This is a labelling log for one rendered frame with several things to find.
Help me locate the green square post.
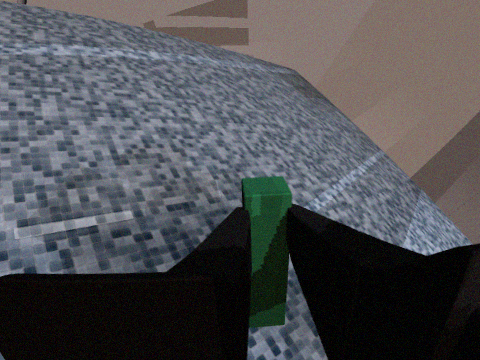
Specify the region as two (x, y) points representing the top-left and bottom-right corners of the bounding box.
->
(241, 176), (292, 328)

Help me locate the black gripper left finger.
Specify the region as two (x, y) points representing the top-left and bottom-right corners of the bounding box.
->
(0, 208), (251, 360)

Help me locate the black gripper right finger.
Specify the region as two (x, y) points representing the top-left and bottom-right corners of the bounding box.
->
(287, 205), (480, 360)

